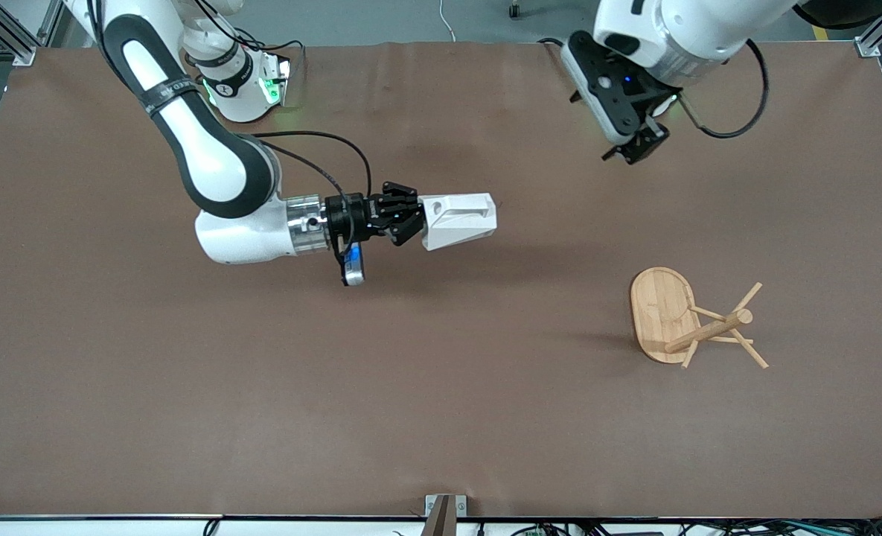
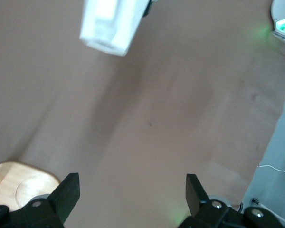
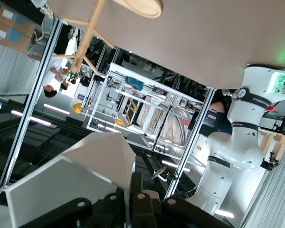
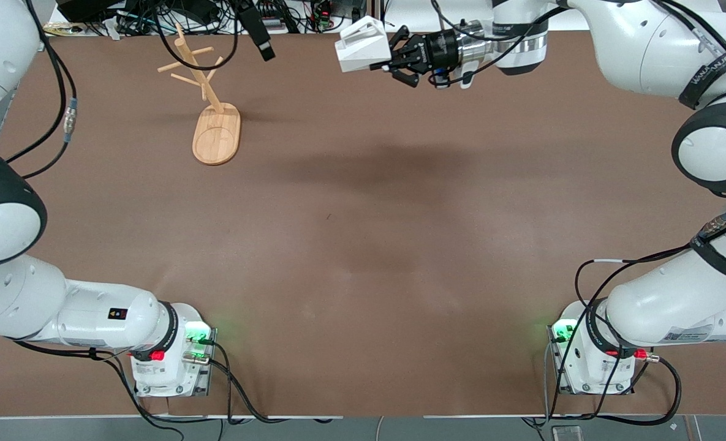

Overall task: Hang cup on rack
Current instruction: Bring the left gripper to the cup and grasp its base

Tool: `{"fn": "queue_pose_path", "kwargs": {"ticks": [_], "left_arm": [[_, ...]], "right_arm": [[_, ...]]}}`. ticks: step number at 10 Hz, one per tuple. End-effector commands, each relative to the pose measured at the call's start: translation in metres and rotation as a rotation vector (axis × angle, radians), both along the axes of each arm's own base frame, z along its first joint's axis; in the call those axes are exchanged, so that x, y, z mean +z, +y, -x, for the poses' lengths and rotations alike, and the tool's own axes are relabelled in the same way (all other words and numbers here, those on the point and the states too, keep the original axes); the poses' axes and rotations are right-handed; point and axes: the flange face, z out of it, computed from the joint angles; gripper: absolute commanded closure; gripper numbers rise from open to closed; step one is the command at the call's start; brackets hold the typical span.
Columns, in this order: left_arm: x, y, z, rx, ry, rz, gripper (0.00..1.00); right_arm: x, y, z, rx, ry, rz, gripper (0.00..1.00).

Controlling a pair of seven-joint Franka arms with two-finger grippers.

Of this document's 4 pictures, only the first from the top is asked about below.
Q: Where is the white faceted cup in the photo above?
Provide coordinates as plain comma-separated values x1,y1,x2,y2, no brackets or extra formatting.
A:
420,192,498,252

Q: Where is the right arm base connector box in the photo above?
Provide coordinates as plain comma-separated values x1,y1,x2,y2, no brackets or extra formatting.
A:
258,52,293,106

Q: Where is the wooden cup rack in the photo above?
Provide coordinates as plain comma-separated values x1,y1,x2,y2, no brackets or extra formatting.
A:
629,267,770,371

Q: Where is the brown paper table cover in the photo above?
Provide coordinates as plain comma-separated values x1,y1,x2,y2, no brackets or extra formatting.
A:
0,41,882,518

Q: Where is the black right arm base cable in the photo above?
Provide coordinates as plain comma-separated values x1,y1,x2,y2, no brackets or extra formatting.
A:
236,28,305,68

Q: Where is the aluminium frame post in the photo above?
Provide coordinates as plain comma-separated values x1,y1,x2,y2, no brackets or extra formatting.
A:
854,15,882,59
0,0,37,66

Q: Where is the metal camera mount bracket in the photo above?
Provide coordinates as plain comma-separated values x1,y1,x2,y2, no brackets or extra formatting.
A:
422,494,467,536

